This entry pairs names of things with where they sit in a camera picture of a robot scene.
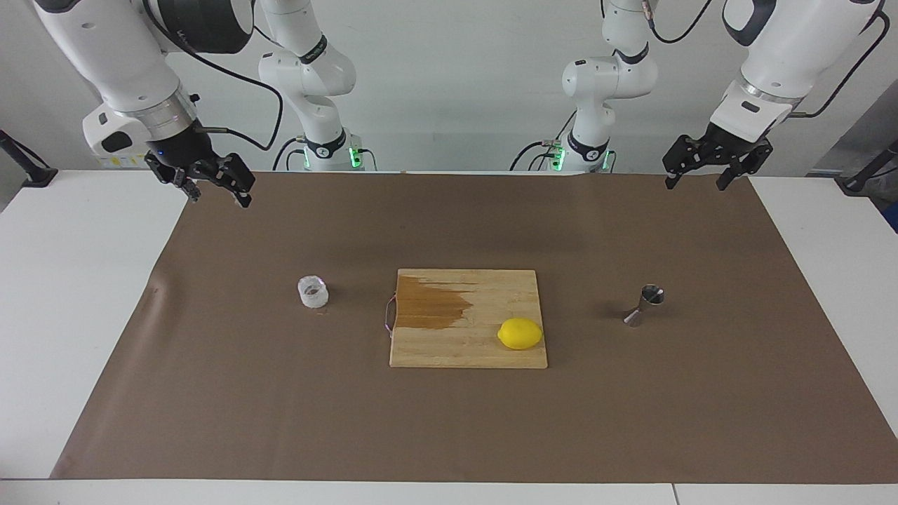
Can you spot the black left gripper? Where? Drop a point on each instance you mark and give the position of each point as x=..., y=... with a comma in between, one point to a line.
x=733, y=149

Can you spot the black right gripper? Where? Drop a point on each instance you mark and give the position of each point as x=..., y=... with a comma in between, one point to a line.
x=184, y=153

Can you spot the steel cocktail jigger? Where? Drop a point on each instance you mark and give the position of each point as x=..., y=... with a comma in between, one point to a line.
x=642, y=312

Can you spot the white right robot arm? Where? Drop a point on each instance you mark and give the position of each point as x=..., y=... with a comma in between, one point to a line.
x=105, y=56

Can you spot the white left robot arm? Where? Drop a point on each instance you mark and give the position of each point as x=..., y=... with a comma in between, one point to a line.
x=793, y=49

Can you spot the black clamp stand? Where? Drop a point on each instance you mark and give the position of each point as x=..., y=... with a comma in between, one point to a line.
x=35, y=175
x=859, y=184

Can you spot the blue object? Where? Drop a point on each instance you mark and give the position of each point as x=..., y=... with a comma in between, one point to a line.
x=893, y=219

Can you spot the brown paper table mat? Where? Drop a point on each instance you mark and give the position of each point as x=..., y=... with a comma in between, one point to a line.
x=280, y=407

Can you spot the yellow lemon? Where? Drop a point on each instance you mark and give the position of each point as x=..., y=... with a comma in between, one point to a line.
x=520, y=334

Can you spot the wooden cutting board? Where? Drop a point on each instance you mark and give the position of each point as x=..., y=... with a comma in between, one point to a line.
x=484, y=351

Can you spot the white wall socket box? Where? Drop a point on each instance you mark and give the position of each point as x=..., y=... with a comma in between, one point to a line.
x=119, y=161

